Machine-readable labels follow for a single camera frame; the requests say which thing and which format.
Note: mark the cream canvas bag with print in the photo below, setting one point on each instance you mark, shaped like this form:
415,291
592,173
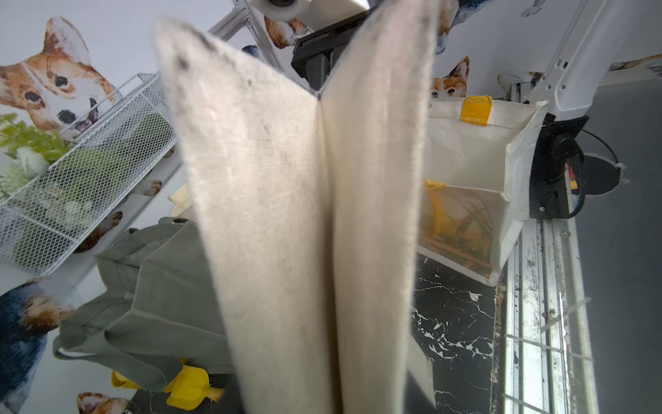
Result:
308,207

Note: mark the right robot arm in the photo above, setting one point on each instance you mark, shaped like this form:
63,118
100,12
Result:
568,84

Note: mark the grey-green canvas bag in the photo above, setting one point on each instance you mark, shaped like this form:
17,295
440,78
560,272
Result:
158,313

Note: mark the yellow plastic toy shovel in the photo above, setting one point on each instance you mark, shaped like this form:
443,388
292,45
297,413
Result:
187,386

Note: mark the white bag with yellow handles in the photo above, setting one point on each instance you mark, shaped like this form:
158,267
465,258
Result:
477,161

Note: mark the cream bag with blue handles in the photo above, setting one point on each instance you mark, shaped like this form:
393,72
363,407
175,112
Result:
182,203

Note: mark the white wire mesh basket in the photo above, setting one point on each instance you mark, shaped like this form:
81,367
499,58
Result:
140,128

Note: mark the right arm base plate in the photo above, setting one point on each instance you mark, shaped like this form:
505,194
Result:
548,189

